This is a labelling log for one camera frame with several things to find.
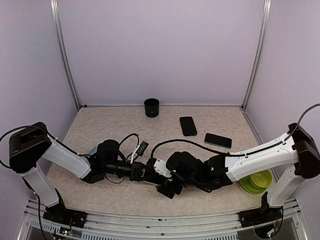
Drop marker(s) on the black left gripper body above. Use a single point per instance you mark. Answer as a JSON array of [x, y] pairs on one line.
[[112, 168]]

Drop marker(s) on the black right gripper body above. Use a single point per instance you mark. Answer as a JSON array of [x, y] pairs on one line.
[[163, 189]]

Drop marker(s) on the clear phone case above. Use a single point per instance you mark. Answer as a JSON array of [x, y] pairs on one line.
[[155, 180]]

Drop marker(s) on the black smartphone teal edge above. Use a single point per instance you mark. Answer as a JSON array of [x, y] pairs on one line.
[[218, 140], [188, 126]]

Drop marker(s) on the light blue phone case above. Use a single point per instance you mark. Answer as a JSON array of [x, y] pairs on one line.
[[93, 151]]

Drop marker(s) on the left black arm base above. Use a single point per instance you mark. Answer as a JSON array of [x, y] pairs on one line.
[[66, 216]]

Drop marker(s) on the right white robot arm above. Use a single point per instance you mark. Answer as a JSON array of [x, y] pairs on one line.
[[296, 149]]

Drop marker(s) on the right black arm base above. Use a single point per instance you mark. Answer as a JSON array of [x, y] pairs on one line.
[[263, 214]]

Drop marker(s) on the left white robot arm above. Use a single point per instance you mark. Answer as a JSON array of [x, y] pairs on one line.
[[28, 144]]

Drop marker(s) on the dark green cup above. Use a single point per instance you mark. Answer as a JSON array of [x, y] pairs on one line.
[[152, 107]]

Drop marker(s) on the green bowl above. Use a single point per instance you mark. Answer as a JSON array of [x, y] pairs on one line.
[[261, 180]]

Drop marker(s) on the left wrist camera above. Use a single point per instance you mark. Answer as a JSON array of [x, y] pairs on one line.
[[141, 149]]

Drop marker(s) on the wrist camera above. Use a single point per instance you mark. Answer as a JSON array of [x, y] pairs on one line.
[[141, 149], [159, 166]]

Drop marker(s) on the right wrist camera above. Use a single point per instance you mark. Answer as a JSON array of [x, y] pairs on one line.
[[159, 166]]

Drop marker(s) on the front aluminium rail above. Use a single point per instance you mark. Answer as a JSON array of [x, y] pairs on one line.
[[108, 226]]

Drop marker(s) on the right aluminium frame post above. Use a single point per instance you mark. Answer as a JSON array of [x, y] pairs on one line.
[[258, 53]]

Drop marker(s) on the aluminium frame post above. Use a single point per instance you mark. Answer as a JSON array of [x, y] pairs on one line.
[[63, 52], [258, 53]]

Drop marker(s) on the left aluminium frame post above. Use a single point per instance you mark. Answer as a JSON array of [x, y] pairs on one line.
[[63, 52]]

